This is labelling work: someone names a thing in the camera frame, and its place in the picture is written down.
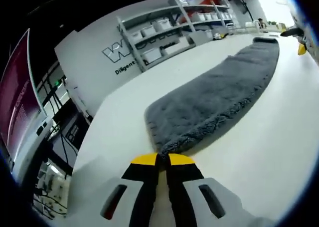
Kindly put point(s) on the grey fluffy towel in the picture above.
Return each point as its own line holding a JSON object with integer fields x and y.
{"x": 214, "y": 94}

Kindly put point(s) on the black equipment cabinet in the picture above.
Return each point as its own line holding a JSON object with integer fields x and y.
{"x": 71, "y": 127}

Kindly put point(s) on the large white-framed monitor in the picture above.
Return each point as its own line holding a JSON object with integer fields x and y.
{"x": 20, "y": 99}

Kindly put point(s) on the set of white storage bins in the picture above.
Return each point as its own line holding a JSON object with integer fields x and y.
{"x": 162, "y": 25}

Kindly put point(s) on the spare yellow white gripper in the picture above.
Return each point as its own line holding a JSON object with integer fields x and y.
{"x": 220, "y": 35}

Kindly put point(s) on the black tripod stand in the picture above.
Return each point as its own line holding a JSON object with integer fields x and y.
{"x": 245, "y": 7}

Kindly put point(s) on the green exit sign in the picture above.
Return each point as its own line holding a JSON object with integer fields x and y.
{"x": 57, "y": 83}

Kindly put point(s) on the grey metal shelving rack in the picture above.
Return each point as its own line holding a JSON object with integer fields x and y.
{"x": 185, "y": 15}

